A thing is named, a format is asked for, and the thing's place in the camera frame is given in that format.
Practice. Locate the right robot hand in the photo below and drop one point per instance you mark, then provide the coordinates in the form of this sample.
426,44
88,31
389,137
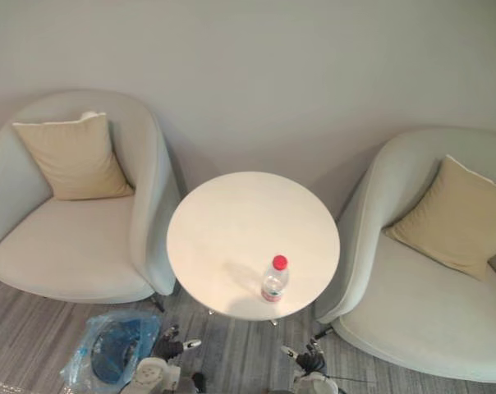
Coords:
309,356

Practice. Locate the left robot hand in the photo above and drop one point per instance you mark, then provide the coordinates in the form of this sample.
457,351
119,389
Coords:
172,344

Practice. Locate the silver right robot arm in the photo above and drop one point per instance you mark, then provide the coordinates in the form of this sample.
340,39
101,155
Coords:
315,381

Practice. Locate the small bin with blue bag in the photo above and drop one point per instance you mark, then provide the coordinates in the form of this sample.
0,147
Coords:
108,349

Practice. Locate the round white tea table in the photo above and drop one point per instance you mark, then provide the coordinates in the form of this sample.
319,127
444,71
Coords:
248,238

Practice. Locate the clear bottle with red cap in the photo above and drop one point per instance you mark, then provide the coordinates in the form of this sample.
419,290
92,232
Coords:
275,279

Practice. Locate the pale grey tub armchair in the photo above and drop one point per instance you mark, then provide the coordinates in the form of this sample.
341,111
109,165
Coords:
416,312
67,246

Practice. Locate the cream square cushion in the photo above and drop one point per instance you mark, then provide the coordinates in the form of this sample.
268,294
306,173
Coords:
77,162
453,217

